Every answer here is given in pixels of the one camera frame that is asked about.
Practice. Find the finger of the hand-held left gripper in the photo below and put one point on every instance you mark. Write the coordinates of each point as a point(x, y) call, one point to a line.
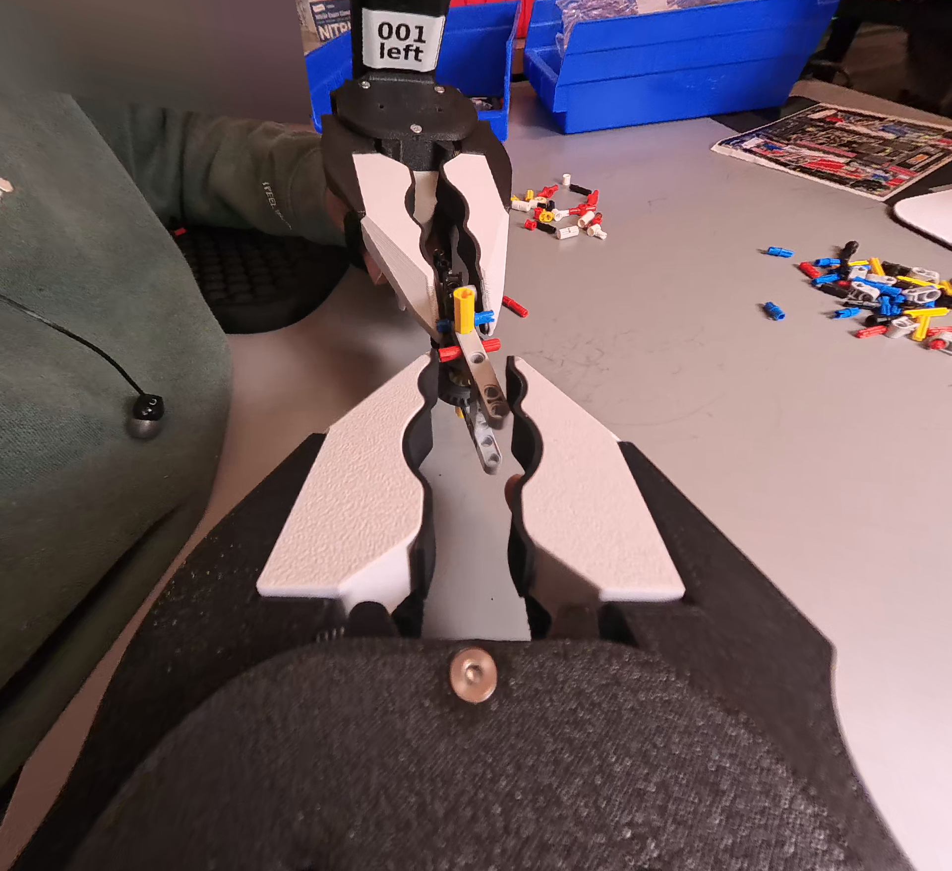
point(483, 201)
point(379, 201)

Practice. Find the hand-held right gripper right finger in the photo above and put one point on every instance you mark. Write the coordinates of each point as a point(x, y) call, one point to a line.
point(602, 514)

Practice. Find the person's green sweatshirt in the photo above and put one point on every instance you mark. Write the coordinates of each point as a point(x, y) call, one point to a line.
point(89, 365)

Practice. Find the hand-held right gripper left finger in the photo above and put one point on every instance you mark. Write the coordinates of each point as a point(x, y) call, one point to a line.
point(342, 514)

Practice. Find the person's right hand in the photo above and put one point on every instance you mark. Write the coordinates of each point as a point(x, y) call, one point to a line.
point(513, 490)

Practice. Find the person's left forearm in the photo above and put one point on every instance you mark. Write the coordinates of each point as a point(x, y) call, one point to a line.
point(223, 171)

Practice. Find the lego instruction booklet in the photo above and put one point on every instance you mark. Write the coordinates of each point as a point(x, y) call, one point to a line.
point(840, 149)

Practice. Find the yellow lego connector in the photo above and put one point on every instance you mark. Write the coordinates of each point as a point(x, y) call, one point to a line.
point(465, 305)

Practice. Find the crumpled clear plastic bag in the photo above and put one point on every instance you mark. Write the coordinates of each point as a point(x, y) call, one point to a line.
point(595, 8)

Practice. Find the pile of mixed lego pieces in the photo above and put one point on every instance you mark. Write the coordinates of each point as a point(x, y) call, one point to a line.
point(892, 291)

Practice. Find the grey lego frame assembly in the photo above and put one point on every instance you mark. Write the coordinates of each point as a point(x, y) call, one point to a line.
point(483, 443)

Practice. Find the pile of red white pieces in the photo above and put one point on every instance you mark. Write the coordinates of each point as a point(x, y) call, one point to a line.
point(569, 231)

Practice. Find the red lego axle pin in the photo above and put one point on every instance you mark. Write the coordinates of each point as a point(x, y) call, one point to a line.
point(515, 306)
point(446, 354)

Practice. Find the person's left hand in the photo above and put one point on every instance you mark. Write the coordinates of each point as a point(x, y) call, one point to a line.
point(335, 209)

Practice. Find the long blue lego pin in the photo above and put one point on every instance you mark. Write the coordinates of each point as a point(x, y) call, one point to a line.
point(483, 317)

